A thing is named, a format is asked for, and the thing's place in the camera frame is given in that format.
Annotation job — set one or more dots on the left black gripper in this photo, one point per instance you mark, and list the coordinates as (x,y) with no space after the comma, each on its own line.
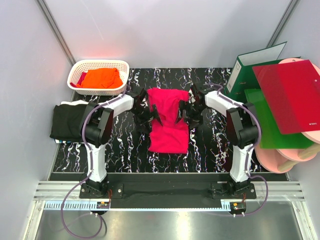
(149,117)

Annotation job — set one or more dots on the folded black t shirt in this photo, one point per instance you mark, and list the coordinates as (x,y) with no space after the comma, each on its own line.
(67,122)

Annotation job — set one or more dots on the green plastic folder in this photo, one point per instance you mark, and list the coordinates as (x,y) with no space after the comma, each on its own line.
(271,137)

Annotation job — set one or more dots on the aluminium rail frame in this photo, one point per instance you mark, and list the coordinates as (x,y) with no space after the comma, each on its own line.
(65,196)

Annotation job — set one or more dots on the white plastic basket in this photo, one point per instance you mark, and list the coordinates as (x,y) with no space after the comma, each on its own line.
(83,66)

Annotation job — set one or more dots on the orange t shirt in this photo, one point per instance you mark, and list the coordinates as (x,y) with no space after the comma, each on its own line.
(102,78)

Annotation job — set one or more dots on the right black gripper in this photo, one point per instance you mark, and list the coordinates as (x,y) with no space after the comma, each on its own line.
(197,119)

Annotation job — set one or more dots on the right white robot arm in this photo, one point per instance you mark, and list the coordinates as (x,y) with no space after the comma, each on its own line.
(243,131)

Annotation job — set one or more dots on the red plastic folder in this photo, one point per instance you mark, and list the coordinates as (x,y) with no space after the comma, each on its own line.
(292,92)

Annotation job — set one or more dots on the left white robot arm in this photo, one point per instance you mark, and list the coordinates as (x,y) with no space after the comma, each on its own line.
(96,129)

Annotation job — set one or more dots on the pink round wooden stool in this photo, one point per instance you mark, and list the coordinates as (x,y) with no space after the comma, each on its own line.
(282,160)

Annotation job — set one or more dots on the magenta t shirt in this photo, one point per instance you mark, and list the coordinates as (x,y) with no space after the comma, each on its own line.
(167,135)

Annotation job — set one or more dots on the green lever arch binder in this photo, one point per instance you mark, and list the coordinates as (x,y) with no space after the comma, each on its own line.
(242,76)

